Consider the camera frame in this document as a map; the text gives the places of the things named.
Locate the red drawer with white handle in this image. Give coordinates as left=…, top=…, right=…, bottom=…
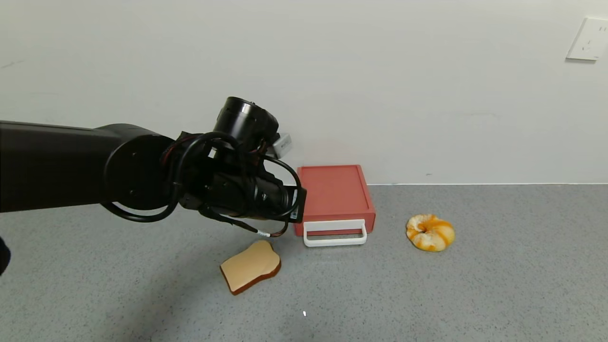
left=294, top=210, right=377, bottom=248

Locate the red drawer case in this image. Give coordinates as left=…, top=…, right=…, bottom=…
left=295, top=165, right=377, bottom=224

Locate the toast slice toy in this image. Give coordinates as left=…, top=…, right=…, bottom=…
left=220, top=240, right=282, bottom=295

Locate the orange and white bagel toy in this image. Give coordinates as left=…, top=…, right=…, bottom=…
left=406, top=214, right=456, bottom=252

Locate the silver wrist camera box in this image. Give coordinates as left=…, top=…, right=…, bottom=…
left=271, top=133, right=293, bottom=160

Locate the thin red and black wire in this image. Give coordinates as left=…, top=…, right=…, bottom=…
left=199, top=204, right=289, bottom=238

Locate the white wall socket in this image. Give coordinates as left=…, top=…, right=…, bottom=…
left=565, top=17, right=608, bottom=61

